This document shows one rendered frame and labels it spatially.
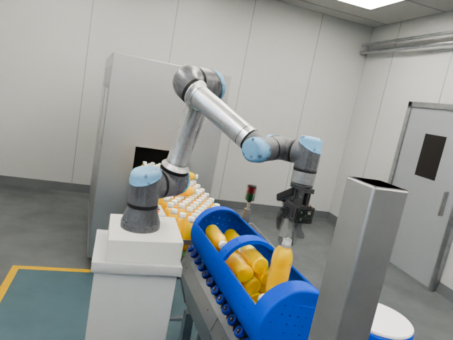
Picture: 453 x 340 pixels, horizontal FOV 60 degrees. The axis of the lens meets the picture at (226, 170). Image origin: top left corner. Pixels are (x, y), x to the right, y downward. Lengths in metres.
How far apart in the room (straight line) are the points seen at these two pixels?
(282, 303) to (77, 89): 5.20
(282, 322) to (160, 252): 0.49
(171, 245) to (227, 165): 5.03
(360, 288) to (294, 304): 0.76
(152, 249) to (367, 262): 1.01
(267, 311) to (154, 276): 0.45
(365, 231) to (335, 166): 6.67
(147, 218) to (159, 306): 0.33
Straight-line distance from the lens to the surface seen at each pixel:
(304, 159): 1.23
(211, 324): 1.75
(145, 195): 1.48
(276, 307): 1.31
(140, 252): 1.47
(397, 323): 1.81
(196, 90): 1.31
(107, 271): 1.48
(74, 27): 6.15
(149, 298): 1.55
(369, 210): 0.55
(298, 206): 1.24
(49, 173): 6.32
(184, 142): 1.51
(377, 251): 0.58
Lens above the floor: 1.77
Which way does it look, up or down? 10 degrees down
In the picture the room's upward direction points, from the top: 11 degrees clockwise
